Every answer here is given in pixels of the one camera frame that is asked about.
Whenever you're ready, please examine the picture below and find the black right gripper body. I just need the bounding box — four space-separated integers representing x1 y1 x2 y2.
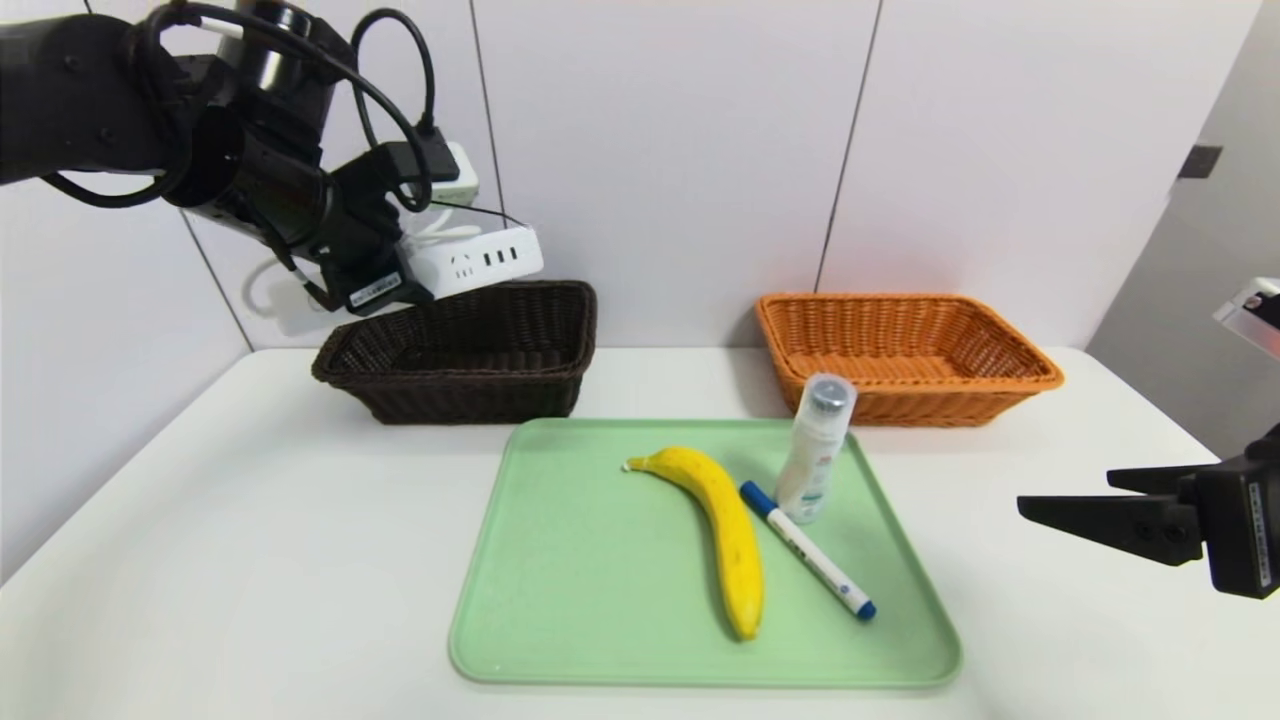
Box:
1194 422 1280 600

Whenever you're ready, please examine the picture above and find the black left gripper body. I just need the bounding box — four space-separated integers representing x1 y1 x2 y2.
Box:
306 177 435 316

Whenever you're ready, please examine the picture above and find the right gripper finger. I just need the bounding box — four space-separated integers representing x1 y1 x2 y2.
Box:
1106 462 1222 496
1016 492 1204 567

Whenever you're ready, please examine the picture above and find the white power strip with cable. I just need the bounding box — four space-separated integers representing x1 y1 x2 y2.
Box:
243 205 546 313

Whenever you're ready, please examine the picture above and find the yellow banana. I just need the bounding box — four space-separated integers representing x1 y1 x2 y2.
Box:
623 446 766 641

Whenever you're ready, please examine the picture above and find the dark brown wicker basket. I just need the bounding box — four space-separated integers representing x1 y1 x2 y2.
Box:
312 280 599 426

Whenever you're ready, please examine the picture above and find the orange wicker basket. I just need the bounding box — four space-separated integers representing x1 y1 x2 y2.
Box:
755 292 1065 429

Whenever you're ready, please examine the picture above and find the white bottle with clear cap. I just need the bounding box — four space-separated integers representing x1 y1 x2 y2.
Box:
775 372 857 524

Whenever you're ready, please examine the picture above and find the white marker with blue cap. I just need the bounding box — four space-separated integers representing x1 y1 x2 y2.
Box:
739 480 878 621

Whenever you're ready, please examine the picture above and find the light green plastic tray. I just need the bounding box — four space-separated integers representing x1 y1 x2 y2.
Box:
450 418 963 688

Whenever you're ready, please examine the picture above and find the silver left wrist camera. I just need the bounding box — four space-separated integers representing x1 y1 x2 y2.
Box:
385 140 481 207

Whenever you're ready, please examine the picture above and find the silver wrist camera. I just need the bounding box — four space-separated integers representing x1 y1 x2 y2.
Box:
1213 278 1280 361
385 140 481 207

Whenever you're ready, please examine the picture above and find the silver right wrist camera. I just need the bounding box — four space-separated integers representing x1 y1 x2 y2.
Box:
1213 278 1280 361

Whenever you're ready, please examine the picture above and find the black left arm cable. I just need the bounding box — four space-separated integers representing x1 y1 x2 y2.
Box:
40 0 438 213

